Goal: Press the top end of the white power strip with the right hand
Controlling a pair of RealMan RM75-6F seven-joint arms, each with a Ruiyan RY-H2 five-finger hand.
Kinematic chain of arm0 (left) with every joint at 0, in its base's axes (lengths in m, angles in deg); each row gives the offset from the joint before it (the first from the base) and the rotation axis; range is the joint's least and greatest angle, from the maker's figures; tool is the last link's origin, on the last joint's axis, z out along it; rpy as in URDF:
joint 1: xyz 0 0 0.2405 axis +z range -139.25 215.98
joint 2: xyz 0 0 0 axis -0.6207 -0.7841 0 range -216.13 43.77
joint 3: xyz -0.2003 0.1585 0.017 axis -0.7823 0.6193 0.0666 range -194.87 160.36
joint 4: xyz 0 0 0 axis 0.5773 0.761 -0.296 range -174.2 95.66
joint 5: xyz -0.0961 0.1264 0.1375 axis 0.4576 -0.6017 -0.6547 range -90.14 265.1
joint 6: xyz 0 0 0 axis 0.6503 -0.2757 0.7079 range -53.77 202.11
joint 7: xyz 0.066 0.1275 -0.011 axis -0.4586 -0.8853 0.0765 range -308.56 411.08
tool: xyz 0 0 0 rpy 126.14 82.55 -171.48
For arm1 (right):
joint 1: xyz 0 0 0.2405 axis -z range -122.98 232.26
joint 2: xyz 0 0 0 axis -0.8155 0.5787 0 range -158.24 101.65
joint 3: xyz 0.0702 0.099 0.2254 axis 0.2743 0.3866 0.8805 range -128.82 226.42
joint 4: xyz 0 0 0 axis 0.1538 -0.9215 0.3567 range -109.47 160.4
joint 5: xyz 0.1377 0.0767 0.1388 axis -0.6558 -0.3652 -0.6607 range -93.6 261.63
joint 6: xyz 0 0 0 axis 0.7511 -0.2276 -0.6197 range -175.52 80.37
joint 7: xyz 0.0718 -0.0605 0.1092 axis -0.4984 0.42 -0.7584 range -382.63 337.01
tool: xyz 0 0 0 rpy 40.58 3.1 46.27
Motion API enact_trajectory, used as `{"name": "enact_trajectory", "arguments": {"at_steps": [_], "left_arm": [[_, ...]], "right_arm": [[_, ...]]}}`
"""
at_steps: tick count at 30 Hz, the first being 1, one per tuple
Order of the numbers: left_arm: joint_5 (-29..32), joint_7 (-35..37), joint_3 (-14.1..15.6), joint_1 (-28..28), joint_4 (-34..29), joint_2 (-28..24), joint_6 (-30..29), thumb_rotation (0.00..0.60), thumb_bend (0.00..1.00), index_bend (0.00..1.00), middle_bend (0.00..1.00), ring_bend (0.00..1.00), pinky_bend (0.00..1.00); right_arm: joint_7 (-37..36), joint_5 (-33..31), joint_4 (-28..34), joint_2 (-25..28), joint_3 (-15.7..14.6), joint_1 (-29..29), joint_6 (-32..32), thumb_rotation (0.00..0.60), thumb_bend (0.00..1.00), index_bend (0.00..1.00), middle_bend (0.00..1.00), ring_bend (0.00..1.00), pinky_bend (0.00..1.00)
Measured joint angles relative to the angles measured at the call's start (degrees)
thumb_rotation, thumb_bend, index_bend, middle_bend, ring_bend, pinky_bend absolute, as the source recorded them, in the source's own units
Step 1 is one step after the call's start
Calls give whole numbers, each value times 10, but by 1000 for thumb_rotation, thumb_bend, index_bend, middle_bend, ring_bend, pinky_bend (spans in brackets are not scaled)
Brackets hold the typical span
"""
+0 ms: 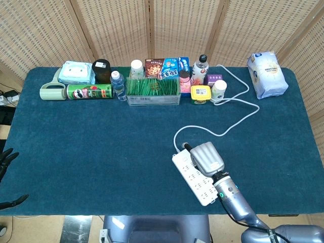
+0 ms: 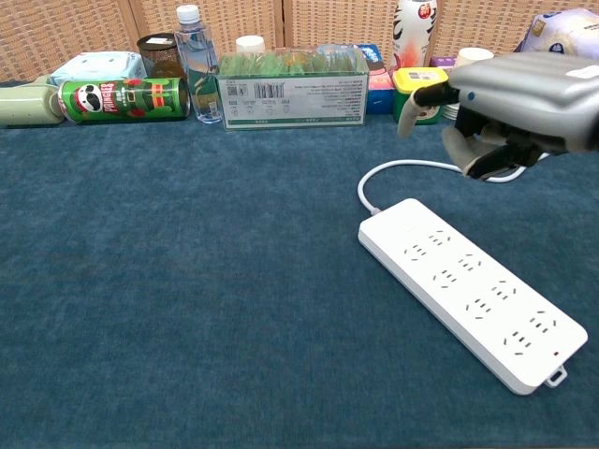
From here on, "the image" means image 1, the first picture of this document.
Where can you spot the yellow lid container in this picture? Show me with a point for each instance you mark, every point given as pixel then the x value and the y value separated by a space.
pixel 200 94

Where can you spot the black power adapter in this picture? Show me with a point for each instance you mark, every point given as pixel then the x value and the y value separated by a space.
pixel 10 96

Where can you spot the small water bottle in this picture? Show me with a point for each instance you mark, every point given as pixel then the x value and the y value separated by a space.
pixel 118 86

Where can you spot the clear box of green packets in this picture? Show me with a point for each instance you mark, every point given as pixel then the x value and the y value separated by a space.
pixel 153 92

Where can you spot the paper cup with dark print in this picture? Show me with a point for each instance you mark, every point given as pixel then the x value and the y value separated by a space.
pixel 218 91

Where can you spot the blue table mat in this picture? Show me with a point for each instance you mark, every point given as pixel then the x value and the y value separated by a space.
pixel 126 141

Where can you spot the blue cookie box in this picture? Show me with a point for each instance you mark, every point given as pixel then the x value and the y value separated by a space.
pixel 169 71

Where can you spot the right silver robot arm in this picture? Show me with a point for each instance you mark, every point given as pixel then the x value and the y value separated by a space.
pixel 243 210

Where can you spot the white power strip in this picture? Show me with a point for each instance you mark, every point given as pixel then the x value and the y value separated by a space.
pixel 196 179

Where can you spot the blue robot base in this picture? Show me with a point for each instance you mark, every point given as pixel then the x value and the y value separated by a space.
pixel 157 229

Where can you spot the brown chocolate snack box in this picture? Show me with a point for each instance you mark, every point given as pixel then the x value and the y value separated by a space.
pixel 154 69

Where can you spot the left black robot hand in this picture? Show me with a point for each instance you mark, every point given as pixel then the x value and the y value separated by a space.
pixel 6 159

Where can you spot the wet wipes pack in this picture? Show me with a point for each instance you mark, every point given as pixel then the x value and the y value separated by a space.
pixel 75 72

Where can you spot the white bottle with black cap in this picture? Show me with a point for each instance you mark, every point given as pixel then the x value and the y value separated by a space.
pixel 200 71

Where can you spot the paper cup with green print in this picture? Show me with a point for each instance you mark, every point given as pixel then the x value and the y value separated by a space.
pixel 137 69

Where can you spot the white bag of goods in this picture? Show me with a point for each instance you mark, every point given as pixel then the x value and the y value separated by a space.
pixel 267 74

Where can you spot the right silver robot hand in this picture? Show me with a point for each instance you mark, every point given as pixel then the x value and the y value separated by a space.
pixel 206 158

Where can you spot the wooden woven folding screen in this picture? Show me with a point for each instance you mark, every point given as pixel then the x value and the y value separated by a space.
pixel 162 30

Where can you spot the dark jar with black lid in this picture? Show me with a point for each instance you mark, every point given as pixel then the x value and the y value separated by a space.
pixel 101 71

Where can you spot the purple box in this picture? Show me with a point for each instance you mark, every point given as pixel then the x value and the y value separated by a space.
pixel 213 78

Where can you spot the green lint roller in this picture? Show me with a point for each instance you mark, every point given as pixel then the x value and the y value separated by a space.
pixel 51 91

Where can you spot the blue Oreo box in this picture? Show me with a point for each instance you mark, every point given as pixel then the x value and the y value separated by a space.
pixel 184 64

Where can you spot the green Pringles can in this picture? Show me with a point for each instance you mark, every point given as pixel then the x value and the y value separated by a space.
pixel 89 91

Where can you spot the pink snack pack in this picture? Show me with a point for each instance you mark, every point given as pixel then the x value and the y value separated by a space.
pixel 185 84

